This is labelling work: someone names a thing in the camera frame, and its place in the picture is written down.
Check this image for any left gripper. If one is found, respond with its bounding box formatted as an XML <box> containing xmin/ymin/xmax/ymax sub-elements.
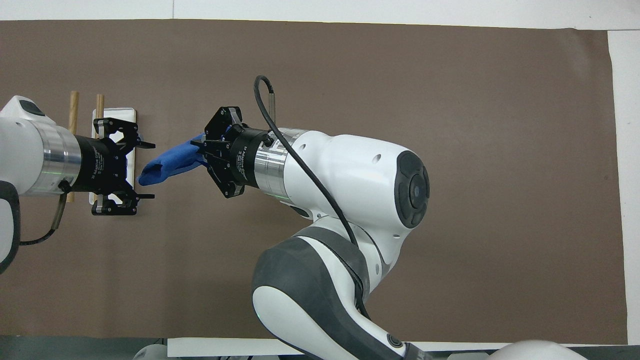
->
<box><xmin>74</xmin><ymin>117</ymin><xmax>156</xmax><ymax>216</ymax></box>

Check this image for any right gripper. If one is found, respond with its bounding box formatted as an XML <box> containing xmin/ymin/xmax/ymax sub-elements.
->
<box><xmin>191</xmin><ymin>105</ymin><xmax>271</xmax><ymax>200</ymax></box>

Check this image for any black cable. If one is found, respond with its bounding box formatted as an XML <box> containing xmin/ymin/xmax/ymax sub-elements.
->
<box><xmin>19</xmin><ymin>180</ymin><xmax>72</xmax><ymax>247</ymax></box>
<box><xmin>253</xmin><ymin>75</ymin><xmax>374</xmax><ymax>322</ymax></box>

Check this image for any wooden rod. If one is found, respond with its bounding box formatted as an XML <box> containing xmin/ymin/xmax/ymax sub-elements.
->
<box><xmin>94</xmin><ymin>93</ymin><xmax>105</xmax><ymax>140</ymax></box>
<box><xmin>66</xmin><ymin>90</ymin><xmax>80</xmax><ymax>204</ymax></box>

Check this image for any blue towel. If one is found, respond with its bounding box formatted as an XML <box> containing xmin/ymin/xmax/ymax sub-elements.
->
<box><xmin>137</xmin><ymin>132</ymin><xmax>209</xmax><ymax>187</ymax></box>

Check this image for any white rack base plate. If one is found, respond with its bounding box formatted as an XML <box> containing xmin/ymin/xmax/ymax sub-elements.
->
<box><xmin>89</xmin><ymin>107</ymin><xmax>138</xmax><ymax>207</ymax></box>

